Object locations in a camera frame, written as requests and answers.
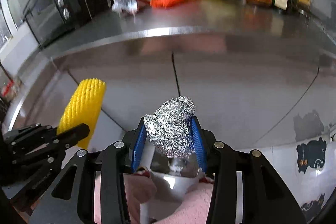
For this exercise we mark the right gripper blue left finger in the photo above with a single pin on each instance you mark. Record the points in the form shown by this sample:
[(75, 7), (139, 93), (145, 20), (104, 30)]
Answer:
[(121, 157)]

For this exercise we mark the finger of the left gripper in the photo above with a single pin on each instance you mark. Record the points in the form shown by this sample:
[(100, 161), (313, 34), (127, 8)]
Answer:
[(35, 142)]

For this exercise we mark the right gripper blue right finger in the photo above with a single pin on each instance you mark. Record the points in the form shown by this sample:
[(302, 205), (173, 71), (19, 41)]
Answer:
[(217, 158)]

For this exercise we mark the yellow foam fruit net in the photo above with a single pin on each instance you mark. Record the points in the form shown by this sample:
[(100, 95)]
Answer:
[(84, 107)]

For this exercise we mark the aluminium foil ball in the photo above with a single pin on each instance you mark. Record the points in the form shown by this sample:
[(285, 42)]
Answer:
[(168, 128)]

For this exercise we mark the black trash bin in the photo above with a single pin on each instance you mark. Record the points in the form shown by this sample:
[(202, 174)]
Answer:
[(172, 178)]

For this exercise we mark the crumpled foil wrapper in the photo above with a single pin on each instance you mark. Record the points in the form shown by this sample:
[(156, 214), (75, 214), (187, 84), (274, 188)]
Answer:
[(128, 6)]

